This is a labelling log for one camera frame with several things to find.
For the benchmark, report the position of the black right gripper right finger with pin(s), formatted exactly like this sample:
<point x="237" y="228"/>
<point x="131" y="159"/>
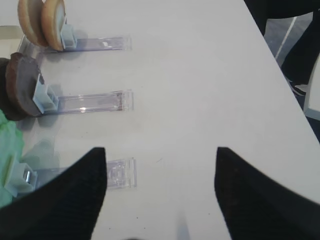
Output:
<point x="255" y="207"/>

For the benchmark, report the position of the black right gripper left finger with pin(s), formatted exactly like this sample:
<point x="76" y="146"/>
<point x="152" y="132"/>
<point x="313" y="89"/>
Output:
<point x="66" y="208"/>

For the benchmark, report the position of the white pusher block lettuce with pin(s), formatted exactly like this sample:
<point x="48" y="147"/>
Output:
<point x="20" y="178"/>

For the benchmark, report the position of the clear acrylic lettuce rack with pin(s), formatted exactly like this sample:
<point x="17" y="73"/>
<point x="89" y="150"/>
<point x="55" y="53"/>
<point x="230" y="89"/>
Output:
<point x="121" y="173"/>

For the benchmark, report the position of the green lettuce leaf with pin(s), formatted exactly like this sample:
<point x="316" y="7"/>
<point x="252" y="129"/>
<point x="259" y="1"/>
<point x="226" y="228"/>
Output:
<point x="11" y="144"/>

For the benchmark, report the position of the brown meat patty left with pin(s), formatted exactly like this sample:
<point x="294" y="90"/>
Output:
<point x="8" y="109"/>

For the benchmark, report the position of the brown meat patty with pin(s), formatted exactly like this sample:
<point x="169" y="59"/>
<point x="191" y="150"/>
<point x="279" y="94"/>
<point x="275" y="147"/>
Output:
<point x="8" y="109"/>
<point x="21" y="77"/>

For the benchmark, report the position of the brown meat patty right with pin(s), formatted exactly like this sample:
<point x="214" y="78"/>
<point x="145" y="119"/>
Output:
<point x="21" y="77"/>

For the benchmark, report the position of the white pusher block bread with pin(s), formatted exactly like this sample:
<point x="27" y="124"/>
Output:
<point x="68" y="38"/>

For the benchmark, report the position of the clear acrylic bread rack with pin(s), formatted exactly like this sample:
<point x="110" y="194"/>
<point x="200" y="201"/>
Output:
<point x="83" y="45"/>

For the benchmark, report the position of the tan bread slice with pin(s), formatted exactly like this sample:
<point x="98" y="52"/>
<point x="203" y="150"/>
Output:
<point x="52" y="19"/>

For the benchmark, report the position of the orange glazed bread slice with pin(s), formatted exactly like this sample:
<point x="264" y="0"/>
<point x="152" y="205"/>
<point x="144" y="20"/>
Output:
<point x="29" y="17"/>

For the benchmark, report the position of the white pusher block patty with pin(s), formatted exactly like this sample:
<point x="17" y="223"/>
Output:
<point x="44" y="97"/>

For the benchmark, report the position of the clear acrylic patty rack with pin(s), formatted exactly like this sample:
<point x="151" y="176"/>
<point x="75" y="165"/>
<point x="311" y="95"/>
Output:
<point x="106" y="102"/>

